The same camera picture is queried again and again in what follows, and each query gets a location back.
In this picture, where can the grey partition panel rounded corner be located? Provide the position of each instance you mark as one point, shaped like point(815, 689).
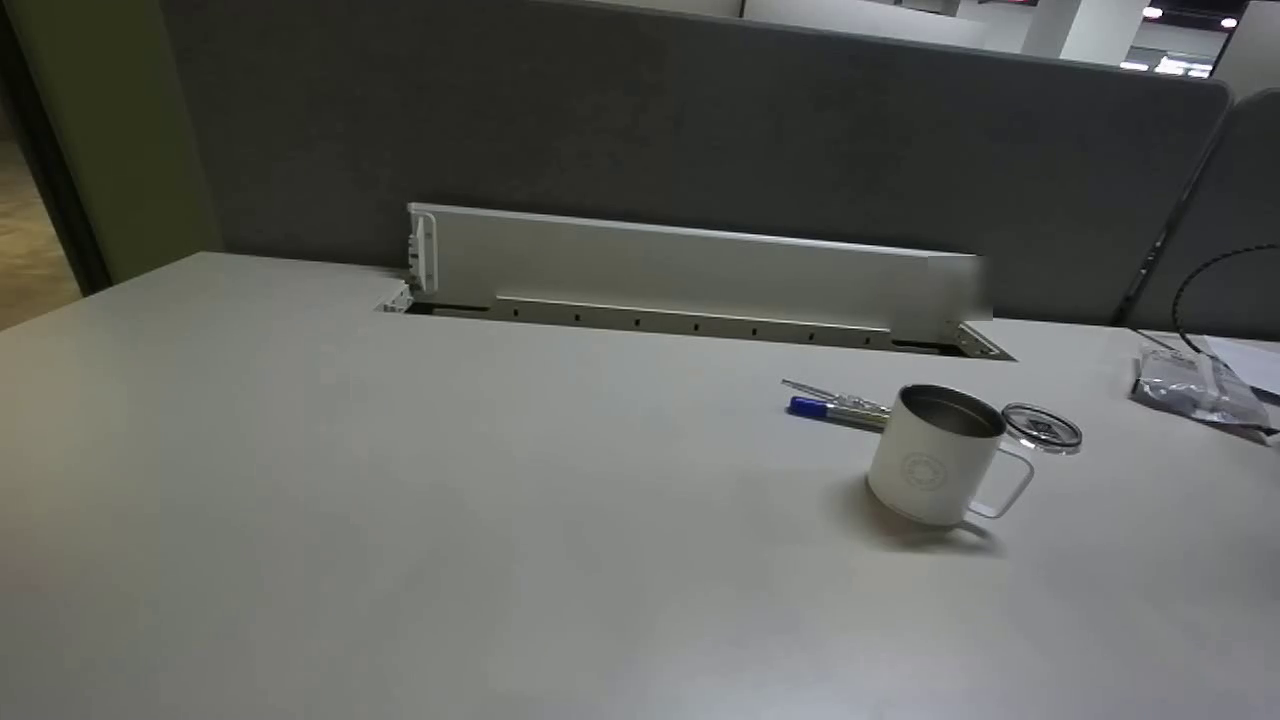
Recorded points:
point(1241, 201)

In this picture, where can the round metal lid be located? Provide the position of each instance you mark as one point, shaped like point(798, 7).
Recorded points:
point(1042, 426)

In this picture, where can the clear plastic bag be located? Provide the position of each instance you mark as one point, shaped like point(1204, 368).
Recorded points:
point(1193, 387)

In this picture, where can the long grey partition panel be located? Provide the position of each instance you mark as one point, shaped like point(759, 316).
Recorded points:
point(667, 121)

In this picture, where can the white paper sheet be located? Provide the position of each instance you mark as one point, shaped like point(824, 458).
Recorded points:
point(1255, 358)

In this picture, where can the dark door frame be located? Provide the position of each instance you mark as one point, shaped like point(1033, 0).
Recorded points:
point(63, 184)

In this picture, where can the white metal mug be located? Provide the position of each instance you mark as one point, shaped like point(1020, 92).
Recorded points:
point(920, 467)

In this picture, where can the blue capped marker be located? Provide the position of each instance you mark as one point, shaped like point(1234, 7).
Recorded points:
point(805, 407)

